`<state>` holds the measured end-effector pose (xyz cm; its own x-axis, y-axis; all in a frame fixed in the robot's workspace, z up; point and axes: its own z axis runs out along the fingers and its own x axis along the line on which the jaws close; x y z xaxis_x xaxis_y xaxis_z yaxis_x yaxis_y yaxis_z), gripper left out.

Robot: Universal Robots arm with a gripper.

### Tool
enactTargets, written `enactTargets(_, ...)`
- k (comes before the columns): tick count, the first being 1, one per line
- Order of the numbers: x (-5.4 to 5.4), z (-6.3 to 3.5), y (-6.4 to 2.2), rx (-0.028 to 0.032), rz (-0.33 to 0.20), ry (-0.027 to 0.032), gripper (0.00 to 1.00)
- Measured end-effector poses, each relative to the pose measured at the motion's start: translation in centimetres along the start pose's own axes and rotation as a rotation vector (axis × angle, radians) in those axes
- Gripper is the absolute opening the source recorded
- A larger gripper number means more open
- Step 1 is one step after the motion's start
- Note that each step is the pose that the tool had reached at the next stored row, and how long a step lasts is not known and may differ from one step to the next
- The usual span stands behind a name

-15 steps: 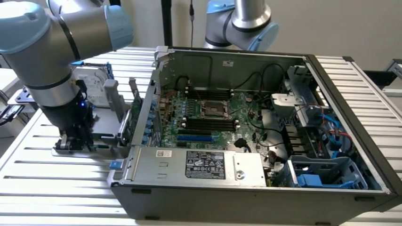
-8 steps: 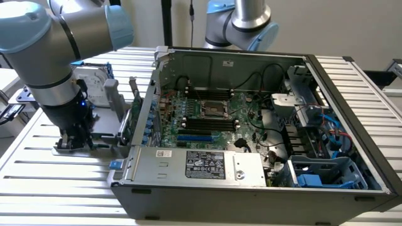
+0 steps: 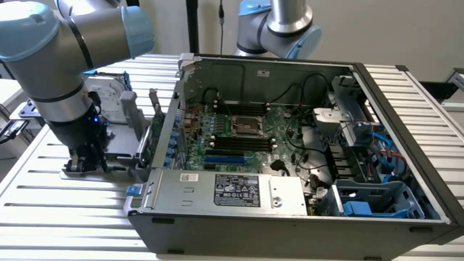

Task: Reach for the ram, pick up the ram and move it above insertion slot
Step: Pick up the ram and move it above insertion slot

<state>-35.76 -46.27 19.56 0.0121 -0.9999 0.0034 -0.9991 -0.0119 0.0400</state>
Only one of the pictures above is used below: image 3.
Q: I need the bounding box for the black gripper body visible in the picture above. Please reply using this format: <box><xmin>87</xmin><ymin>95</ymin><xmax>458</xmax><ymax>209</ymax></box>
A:
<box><xmin>49</xmin><ymin>113</ymin><xmax>111</xmax><ymax>164</ymax></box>

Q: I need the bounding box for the black expansion slot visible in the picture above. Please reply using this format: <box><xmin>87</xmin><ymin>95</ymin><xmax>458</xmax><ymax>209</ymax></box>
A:
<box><xmin>205</xmin><ymin>163</ymin><xmax>245</xmax><ymax>170</ymax></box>

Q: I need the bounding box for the blue expansion slot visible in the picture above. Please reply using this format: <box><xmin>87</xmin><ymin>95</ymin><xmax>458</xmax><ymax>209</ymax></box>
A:
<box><xmin>206</xmin><ymin>155</ymin><xmax>246</xmax><ymax>162</ymax></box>

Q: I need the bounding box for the grey parts rack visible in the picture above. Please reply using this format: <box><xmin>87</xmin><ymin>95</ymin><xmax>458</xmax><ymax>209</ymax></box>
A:
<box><xmin>61</xmin><ymin>91</ymin><xmax>154</xmax><ymax>186</ymax></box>

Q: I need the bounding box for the silver hard disk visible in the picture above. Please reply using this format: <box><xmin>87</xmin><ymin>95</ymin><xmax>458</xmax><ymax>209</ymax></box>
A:
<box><xmin>85</xmin><ymin>73</ymin><xmax>129</xmax><ymax>126</ymax></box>

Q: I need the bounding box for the grey mounting plate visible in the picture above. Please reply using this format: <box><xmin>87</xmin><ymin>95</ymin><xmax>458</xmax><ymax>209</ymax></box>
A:
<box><xmin>9</xmin><ymin>100</ymin><xmax>45</xmax><ymax>121</ymax></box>

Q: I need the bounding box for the green graphics card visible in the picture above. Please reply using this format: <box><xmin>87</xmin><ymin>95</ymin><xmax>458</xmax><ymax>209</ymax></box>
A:
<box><xmin>149</xmin><ymin>88</ymin><xmax>167</xmax><ymax>165</ymax></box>

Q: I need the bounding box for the silver power supply unit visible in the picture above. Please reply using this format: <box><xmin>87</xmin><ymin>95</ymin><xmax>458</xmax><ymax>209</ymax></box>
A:
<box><xmin>151</xmin><ymin>170</ymin><xmax>310</xmax><ymax>217</ymax></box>

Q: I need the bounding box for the green motherboard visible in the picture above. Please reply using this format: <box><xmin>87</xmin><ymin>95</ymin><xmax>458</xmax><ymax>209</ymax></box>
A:
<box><xmin>181</xmin><ymin>104</ymin><xmax>330</xmax><ymax>176</ymax></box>

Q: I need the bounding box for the metal CPU socket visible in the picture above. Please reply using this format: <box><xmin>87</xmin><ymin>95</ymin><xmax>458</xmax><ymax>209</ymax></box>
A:
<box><xmin>227</xmin><ymin>115</ymin><xmax>269</xmax><ymax>137</ymax></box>

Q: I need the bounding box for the black upright pole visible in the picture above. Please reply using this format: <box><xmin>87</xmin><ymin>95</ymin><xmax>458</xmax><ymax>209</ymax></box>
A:
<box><xmin>186</xmin><ymin>0</ymin><xmax>202</xmax><ymax>54</ymax></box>

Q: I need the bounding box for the black open PC case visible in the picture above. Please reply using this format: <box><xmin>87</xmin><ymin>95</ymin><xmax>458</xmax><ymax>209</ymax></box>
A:
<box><xmin>123</xmin><ymin>53</ymin><xmax>464</xmax><ymax>254</ymax></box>

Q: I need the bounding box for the metal disk bay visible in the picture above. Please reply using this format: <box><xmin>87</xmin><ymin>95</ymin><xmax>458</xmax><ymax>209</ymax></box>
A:
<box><xmin>313</xmin><ymin>75</ymin><xmax>383</xmax><ymax>148</ymax></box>

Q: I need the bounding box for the grey blue disk cage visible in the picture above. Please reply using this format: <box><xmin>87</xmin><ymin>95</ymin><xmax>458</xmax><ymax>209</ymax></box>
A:
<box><xmin>322</xmin><ymin>178</ymin><xmax>426</xmax><ymax>219</ymax></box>

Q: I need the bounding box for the black wrist cable plug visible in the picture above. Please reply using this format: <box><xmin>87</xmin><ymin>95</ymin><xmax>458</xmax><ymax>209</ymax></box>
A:
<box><xmin>89</xmin><ymin>91</ymin><xmax>103</xmax><ymax>123</ymax></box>

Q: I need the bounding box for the black short wire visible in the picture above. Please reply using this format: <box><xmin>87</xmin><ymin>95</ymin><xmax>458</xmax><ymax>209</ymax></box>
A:
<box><xmin>202</xmin><ymin>87</ymin><xmax>219</xmax><ymax>104</ymax></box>

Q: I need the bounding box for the thin black hanging cable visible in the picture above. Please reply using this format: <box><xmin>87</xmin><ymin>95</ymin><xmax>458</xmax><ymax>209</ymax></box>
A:
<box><xmin>218</xmin><ymin>0</ymin><xmax>227</xmax><ymax>55</ymax></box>

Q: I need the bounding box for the black looped wire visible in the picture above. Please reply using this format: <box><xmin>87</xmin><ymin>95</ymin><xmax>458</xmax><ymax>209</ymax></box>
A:
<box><xmin>286</xmin><ymin>73</ymin><xmax>331</xmax><ymax>107</ymax></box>

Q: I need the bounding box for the blue wire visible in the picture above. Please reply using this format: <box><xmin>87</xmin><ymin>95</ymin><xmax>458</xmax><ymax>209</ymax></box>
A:
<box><xmin>369</xmin><ymin>131</ymin><xmax>395</xmax><ymax>187</ymax></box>

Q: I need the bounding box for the red wire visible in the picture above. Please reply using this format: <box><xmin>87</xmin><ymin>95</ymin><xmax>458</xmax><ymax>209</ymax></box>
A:
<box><xmin>389</xmin><ymin>151</ymin><xmax>410</xmax><ymax>171</ymax></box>

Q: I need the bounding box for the black bracket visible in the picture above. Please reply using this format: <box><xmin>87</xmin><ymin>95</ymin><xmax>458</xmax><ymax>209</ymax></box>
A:
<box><xmin>419</xmin><ymin>80</ymin><xmax>461</xmax><ymax>101</ymax></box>

